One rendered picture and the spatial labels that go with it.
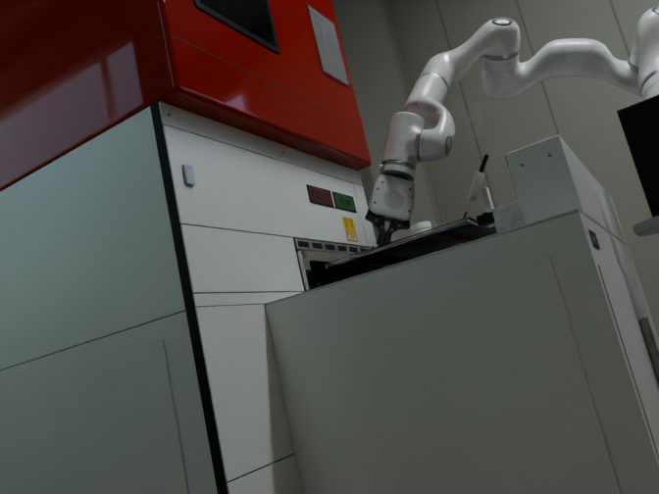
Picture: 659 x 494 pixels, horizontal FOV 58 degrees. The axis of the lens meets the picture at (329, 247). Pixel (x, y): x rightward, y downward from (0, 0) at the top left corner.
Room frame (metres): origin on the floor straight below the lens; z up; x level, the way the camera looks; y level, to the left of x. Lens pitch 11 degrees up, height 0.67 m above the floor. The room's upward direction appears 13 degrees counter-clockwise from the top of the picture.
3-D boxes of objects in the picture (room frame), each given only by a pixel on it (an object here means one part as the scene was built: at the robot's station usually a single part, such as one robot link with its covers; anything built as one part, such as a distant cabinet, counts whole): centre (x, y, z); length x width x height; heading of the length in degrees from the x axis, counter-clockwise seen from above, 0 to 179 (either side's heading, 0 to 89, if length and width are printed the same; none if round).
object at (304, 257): (1.55, -0.03, 0.89); 0.44 x 0.02 x 0.10; 151
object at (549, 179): (1.23, -0.51, 0.89); 0.55 x 0.09 x 0.14; 151
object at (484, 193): (1.63, -0.44, 1.03); 0.06 x 0.04 x 0.13; 61
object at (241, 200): (1.41, 0.06, 1.02); 0.81 x 0.03 x 0.40; 151
